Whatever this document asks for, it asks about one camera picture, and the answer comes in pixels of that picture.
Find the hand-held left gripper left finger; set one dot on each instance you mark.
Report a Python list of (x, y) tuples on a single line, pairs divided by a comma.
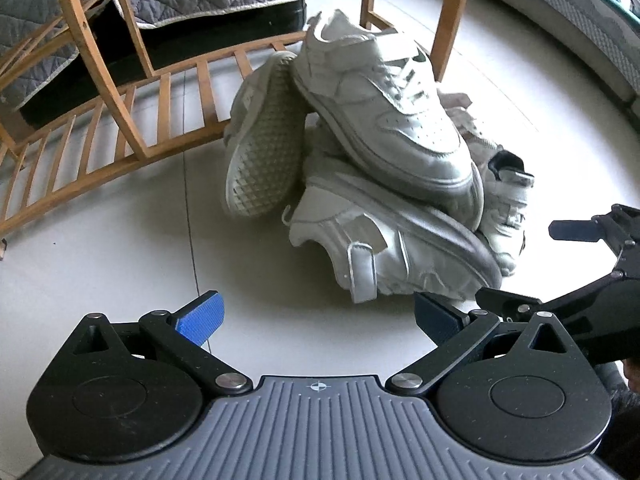
[(200, 317)]

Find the wooden shoe rack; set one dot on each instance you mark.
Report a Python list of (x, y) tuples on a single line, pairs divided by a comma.
[(452, 20)]

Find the white mesh sneaker pink sole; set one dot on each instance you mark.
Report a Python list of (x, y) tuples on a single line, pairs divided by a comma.
[(260, 150)]

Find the white grey sneaker dark trim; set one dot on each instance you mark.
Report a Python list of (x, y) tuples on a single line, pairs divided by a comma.
[(505, 200)]

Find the white velcro sneaker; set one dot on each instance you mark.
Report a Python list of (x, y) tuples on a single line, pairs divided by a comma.
[(400, 250)]

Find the grey patterned mattress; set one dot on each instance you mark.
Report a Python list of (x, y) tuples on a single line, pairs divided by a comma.
[(550, 10)]

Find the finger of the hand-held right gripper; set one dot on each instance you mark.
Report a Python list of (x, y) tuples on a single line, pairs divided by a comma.
[(570, 230), (505, 302)]

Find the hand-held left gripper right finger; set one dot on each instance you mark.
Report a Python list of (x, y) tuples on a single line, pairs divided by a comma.
[(435, 320)]

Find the black bed base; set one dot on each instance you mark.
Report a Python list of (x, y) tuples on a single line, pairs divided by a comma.
[(200, 40)]

